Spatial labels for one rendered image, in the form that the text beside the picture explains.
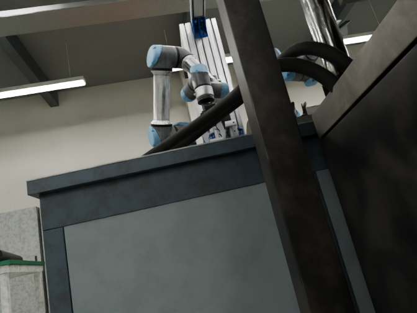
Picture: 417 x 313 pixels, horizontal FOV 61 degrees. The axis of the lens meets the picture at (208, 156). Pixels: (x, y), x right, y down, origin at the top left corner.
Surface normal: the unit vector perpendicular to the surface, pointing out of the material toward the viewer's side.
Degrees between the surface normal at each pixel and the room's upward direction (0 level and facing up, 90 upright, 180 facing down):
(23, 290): 90
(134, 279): 90
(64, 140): 90
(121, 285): 90
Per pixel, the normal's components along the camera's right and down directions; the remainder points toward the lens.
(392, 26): -0.98, 0.21
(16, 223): 0.07, -0.29
